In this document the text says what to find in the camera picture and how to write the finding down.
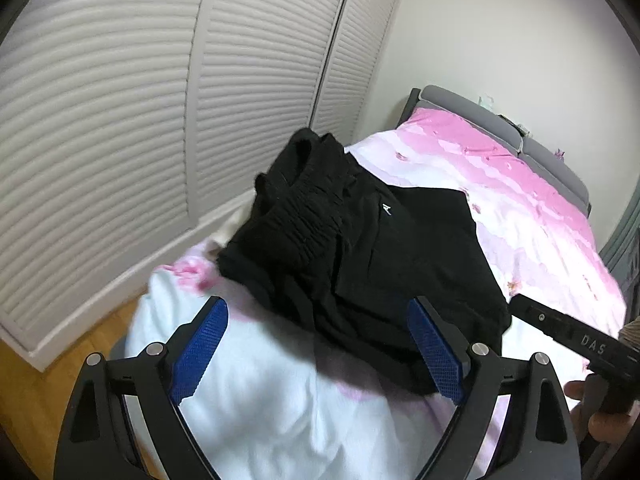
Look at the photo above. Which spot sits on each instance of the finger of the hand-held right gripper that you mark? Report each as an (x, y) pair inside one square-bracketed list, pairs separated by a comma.
[(542, 317)]

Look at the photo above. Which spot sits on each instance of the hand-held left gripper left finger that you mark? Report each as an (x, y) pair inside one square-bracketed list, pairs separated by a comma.
[(197, 355)]

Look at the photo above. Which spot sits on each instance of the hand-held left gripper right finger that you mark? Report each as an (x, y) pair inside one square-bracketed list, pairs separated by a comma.
[(437, 355)]

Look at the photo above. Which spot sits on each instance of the black pants with small logo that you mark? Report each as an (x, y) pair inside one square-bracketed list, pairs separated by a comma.
[(425, 260)]

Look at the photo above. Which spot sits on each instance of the black pants with large logo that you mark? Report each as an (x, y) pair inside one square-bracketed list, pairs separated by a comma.
[(295, 220)]

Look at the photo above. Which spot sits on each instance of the person's right hand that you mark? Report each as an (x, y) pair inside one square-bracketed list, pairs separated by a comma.
[(610, 427)]

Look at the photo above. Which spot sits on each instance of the pink floral bedsheet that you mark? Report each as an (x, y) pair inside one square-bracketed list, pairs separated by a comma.
[(280, 410)]

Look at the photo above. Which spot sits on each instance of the green curtain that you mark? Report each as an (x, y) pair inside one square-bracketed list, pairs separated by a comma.
[(622, 245)]

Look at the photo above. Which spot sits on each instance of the grey padded headboard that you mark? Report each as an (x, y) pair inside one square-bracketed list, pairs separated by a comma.
[(540, 155)]

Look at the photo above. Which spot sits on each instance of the small purple figure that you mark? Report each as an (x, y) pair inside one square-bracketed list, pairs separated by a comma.
[(559, 152)]

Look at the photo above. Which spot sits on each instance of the flat box on headboard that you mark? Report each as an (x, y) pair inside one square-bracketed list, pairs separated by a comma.
[(515, 126)]

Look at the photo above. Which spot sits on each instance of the white louvered closet door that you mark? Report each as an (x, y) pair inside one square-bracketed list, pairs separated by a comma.
[(265, 85), (90, 160), (350, 50)]

